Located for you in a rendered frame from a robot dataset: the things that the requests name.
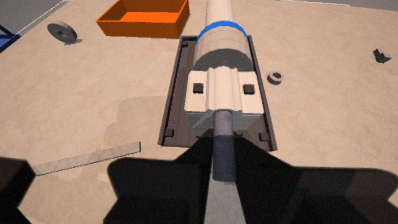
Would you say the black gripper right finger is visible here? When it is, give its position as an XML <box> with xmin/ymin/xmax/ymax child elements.
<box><xmin>234</xmin><ymin>131</ymin><xmax>398</xmax><ymax>224</ymax></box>

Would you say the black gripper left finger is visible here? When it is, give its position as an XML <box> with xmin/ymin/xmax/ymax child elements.
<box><xmin>107</xmin><ymin>129</ymin><xmax>213</xmax><ymax>224</ymax></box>

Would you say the orange shallow tray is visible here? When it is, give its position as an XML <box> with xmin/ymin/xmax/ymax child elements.
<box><xmin>96</xmin><ymin>0</ymin><xmax>190</xmax><ymax>39</ymax></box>

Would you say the blue ring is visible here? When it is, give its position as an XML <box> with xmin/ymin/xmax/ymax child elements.
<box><xmin>195</xmin><ymin>20</ymin><xmax>247</xmax><ymax>46</ymax></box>

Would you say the grey metal shaft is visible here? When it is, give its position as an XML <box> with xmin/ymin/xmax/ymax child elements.
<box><xmin>213</xmin><ymin>110</ymin><xmax>236</xmax><ymax>182</ymax></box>

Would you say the small grey ring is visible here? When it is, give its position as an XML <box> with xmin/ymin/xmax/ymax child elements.
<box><xmin>267</xmin><ymin>70</ymin><xmax>284</xmax><ymax>85</ymax></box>

